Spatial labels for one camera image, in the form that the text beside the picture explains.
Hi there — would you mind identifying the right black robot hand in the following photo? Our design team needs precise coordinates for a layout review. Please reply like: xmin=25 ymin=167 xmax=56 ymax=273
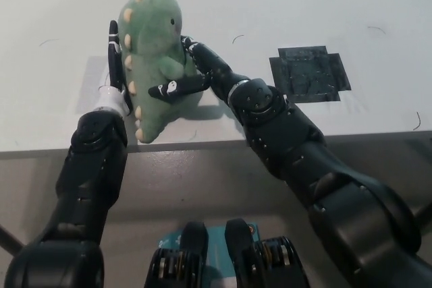
xmin=147 ymin=34 xmax=250 ymax=105

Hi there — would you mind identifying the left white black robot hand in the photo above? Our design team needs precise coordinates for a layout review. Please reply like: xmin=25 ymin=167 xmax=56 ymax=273
xmin=97 ymin=20 xmax=132 ymax=117

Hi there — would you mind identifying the green plush dinosaur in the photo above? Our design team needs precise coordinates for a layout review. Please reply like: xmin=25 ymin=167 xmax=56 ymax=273
xmin=119 ymin=0 xmax=210 ymax=144

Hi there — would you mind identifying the grey tape patch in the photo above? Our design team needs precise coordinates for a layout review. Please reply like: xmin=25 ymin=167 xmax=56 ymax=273
xmin=76 ymin=55 xmax=234 ymax=121

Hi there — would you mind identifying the black tape patch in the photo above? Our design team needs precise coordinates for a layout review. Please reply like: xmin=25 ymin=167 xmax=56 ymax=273
xmin=269 ymin=45 xmax=352 ymax=103

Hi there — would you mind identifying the black ribbed robot body block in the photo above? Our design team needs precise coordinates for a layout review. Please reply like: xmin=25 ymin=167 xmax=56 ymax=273
xmin=225 ymin=219 xmax=311 ymax=288
xmin=145 ymin=222 xmax=209 ymax=288

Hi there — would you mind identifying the black table leg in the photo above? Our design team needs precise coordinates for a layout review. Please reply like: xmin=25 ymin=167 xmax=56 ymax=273
xmin=0 ymin=225 xmax=26 ymax=256
xmin=413 ymin=196 xmax=432 ymax=231

